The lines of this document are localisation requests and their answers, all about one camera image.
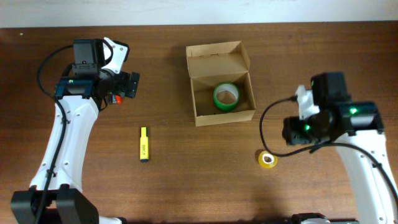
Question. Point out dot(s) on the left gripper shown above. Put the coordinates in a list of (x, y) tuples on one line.
[(121, 88)]

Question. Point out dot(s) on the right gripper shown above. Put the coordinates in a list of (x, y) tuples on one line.
[(291, 131)]

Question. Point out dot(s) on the red black stapler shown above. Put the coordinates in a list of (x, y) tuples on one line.
[(115, 99)]

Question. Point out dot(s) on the small yellow tape roll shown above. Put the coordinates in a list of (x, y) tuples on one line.
[(267, 160)]

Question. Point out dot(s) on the yellow highlighter pen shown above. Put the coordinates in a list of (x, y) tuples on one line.
[(144, 145)]

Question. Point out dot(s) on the green tape roll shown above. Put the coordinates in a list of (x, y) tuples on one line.
[(226, 96)]

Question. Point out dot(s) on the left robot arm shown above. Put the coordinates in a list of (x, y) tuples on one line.
[(55, 194)]

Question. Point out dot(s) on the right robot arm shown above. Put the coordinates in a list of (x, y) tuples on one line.
[(328, 117)]

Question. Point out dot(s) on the brown cardboard box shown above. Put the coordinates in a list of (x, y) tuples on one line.
[(211, 64)]

